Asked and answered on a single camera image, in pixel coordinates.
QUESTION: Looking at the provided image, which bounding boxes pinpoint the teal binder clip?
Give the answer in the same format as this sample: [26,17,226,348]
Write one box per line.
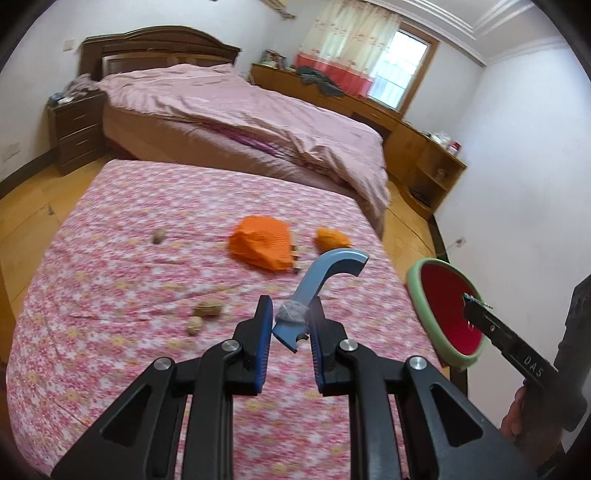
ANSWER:
[463,293,490,332]

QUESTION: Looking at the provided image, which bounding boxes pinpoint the blue plastic hook tool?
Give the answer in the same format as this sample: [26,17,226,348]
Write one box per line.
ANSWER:
[273,248,370,353]

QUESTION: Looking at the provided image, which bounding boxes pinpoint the person's right hand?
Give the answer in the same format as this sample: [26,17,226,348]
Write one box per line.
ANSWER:
[499,386,527,442]

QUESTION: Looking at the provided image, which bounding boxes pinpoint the walnut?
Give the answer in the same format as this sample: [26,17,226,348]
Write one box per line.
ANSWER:
[192,299,224,318]
[152,229,166,245]
[185,316,204,336]

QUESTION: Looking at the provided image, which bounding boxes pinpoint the red bin with green rim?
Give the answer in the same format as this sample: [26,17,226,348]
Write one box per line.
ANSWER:
[406,258,487,370]

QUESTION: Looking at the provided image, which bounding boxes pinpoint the wooden comb piece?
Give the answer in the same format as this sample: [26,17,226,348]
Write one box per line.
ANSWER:
[290,231,301,273]

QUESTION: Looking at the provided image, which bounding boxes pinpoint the small orange crumpled net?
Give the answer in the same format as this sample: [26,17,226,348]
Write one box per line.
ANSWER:
[315,227,352,254]

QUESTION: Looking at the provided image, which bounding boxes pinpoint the orange foam fruit net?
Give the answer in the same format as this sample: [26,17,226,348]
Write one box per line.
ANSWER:
[228,216,294,272]

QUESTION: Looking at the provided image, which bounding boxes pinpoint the long wooden cabinet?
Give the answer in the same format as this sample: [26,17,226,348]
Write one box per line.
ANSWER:
[250,63,467,220]

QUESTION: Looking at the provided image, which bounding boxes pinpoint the red box on cabinet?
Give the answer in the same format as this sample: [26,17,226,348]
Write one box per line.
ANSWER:
[447,142,462,156]

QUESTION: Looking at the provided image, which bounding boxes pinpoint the white bag on cabinet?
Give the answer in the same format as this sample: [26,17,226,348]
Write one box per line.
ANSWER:
[430,132,452,148]

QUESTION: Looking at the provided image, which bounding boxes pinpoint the brown mattress base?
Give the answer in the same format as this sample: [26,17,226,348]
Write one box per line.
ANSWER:
[102,104,374,210]

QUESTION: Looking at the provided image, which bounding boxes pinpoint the dark wooden nightstand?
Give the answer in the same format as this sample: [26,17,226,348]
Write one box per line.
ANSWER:
[46,90,106,175]

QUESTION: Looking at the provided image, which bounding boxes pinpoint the pink quilt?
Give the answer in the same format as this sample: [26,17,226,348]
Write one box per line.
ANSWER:
[98,64,390,228]

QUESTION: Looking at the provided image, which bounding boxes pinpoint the clothes pile on nightstand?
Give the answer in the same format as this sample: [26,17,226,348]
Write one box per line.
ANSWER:
[48,73,100,106]

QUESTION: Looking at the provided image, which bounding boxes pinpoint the dark clothes on cabinet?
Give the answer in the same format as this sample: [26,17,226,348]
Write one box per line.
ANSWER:
[295,65,345,97]

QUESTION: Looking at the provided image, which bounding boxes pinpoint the dark wooden headboard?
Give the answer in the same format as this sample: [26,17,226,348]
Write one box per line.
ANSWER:
[78,25,240,80]

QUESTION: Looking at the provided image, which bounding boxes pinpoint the books on cabinet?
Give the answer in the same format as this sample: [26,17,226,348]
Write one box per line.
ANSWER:
[259,49,287,70]

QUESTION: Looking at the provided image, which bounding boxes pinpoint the floral white red curtain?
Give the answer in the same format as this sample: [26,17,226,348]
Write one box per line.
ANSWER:
[295,1,402,97]

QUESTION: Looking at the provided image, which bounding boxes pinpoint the window with wooden frame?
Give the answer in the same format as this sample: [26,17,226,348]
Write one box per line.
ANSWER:
[368,22,440,116]

